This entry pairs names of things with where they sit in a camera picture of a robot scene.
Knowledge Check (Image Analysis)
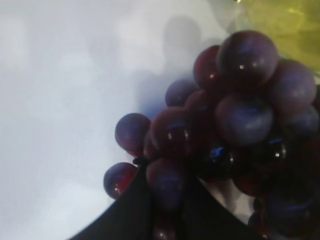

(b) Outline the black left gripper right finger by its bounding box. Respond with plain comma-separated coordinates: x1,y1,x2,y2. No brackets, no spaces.
181,177,255,240

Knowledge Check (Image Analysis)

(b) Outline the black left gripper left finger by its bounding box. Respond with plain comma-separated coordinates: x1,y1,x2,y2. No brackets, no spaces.
71,158,153,240

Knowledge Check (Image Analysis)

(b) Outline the purple grape bunch with leaves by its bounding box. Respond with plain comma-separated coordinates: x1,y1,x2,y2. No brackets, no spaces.
103,30,320,240

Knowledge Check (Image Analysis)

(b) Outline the yellow liquid plastic bottle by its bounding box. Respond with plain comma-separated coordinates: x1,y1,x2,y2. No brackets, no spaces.
233,0,320,78

